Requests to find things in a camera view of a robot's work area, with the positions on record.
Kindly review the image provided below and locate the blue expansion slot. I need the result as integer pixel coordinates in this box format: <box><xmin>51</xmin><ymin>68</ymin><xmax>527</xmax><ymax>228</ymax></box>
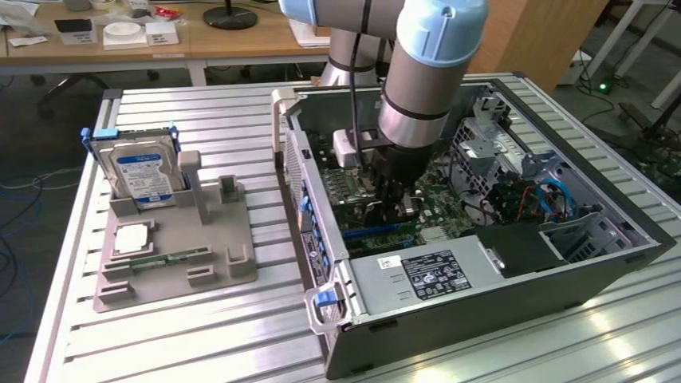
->
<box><xmin>340</xmin><ymin>223</ymin><xmax>404</xmax><ymax>240</ymax></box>

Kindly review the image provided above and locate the metal disk bay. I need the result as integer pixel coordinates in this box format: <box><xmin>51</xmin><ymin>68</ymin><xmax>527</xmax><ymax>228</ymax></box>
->
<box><xmin>537</xmin><ymin>209</ymin><xmax>639</xmax><ymax>267</ymax></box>

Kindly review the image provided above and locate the white box with round dish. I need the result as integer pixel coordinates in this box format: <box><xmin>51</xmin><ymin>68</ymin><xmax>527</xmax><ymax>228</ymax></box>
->
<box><xmin>102</xmin><ymin>22</ymin><xmax>148</xmax><ymax>51</ymax></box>

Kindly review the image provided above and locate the stack of white papers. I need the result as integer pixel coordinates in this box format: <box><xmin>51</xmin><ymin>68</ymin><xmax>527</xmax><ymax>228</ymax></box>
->
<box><xmin>288</xmin><ymin>18</ymin><xmax>335</xmax><ymax>49</ymax></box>

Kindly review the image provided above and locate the clear plastic bag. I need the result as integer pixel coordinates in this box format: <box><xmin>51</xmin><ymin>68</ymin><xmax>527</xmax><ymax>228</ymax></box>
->
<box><xmin>0</xmin><ymin>6</ymin><xmax>50</xmax><ymax>37</ymax></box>

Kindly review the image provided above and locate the black round lamp base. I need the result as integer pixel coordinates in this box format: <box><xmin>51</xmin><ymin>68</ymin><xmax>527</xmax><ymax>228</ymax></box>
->
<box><xmin>203</xmin><ymin>6</ymin><xmax>262</xmax><ymax>31</ymax></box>

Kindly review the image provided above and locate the wooden desk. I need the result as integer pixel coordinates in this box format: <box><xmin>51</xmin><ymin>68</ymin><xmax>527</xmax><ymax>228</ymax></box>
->
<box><xmin>0</xmin><ymin>0</ymin><xmax>480</xmax><ymax>77</ymax></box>

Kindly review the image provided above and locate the silver CPU chip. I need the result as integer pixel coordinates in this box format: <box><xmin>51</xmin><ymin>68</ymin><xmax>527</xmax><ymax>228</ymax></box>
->
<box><xmin>114</xmin><ymin>225</ymin><xmax>154</xmax><ymax>252</ymax></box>

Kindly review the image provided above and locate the black plastic shroud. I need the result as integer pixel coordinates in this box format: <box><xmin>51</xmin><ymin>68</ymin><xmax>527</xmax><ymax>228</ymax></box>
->
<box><xmin>476</xmin><ymin>221</ymin><xmax>568</xmax><ymax>278</ymax></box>

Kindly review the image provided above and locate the hard disk with blue rails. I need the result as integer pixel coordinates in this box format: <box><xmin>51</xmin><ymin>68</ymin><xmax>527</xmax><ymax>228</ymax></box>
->
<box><xmin>79</xmin><ymin>121</ymin><xmax>191</xmax><ymax>211</ymax></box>

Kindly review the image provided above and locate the blue data wire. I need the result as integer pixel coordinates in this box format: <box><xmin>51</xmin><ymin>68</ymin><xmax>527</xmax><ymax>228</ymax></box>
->
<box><xmin>535</xmin><ymin>179</ymin><xmax>579</xmax><ymax>219</ymax></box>

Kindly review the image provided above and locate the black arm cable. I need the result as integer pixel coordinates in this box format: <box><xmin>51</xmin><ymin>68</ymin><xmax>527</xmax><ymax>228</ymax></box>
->
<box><xmin>348</xmin><ymin>0</ymin><xmax>373</xmax><ymax>176</ymax></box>

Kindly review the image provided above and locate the open black PC case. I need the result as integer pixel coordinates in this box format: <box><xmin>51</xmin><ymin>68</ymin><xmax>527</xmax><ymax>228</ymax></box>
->
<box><xmin>271</xmin><ymin>77</ymin><xmax>679</xmax><ymax>380</ymax></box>

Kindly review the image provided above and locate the red packet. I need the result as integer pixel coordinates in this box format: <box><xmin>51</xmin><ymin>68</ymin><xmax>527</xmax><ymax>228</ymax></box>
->
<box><xmin>151</xmin><ymin>4</ymin><xmax>186</xmax><ymax>21</ymax></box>

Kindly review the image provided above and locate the white box with black top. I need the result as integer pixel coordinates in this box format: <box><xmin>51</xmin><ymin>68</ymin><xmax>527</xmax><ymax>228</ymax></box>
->
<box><xmin>52</xmin><ymin>18</ymin><xmax>100</xmax><ymax>45</ymax></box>

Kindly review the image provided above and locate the black floor stand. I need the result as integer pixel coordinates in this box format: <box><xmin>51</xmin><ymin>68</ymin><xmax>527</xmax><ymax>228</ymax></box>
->
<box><xmin>620</xmin><ymin>101</ymin><xmax>681</xmax><ymax>180</ymax></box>

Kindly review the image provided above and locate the green motherboard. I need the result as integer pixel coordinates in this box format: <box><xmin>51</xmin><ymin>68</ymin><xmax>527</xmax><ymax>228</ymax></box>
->
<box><xmin>305</xmin><ymin>133</ymin><xmax>480</xmax><ymax>259</ymax></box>

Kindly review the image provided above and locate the green RAM stick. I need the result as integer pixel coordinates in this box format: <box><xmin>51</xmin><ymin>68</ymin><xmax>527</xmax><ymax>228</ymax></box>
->
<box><xmin>106</xmin><ymin>249</ymin><xmax>208</xmax><ymax>270</ymax></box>

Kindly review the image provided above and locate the grey plastic parts rack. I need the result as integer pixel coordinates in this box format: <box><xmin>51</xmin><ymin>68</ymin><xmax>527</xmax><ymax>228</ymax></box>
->
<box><xmin>92</xmin><ymin>149</ymin><xmax>262</xmax><ymax>314</ymax></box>

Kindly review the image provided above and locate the small white labelled box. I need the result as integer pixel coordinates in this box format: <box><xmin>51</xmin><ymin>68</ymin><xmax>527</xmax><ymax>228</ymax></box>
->
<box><xmin>144</xmin><ymin>22</ymin><xmax>178</xmax><ymax>47</ymax></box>

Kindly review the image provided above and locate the metal drive cage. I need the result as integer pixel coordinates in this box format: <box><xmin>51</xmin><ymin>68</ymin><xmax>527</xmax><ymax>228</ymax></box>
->
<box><xmin>455</xmin><ymin>117</ymin><xmax>539</xmax><ymax>188</ymax></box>

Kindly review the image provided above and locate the white table frame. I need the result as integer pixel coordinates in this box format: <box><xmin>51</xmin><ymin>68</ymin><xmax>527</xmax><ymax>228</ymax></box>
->
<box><xmin>583</xmin><ymin>0</ymin><xmax>681</xmax><ymax>109</ymax></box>

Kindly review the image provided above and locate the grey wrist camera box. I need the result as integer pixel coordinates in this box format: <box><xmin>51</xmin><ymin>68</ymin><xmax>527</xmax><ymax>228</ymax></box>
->
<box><xmin>332</xmin><ymin>128</ymin><xmax>393</xmax><ymax>168</ymax></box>

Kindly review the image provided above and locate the black office chair base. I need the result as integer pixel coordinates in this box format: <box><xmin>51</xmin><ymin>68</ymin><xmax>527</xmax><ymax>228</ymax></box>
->
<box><xmin>31</xmin><ymin>73</ymin><xmax>111</xmax><ymax>116</ymax></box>

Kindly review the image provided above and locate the grey power supply unit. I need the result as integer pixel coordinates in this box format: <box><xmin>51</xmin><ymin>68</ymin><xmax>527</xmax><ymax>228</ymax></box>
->
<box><xmin>348</xmin><ymin>235</ymin><xmax>504</xmax><ymax>316</ymax></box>

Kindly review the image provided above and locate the wooden cabinet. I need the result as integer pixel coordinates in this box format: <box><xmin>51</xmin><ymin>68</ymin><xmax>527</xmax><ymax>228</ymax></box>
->
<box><xmin>473</xmin><ymin>0</ymin><xmax>611</xmax><ymax>93</ymax></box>

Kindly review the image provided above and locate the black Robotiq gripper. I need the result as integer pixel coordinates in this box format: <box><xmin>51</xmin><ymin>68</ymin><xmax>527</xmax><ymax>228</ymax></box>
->
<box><xmin>369</xmin><ymin>145</ymin><xmax>427</xmax><ymax>223</ymax></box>

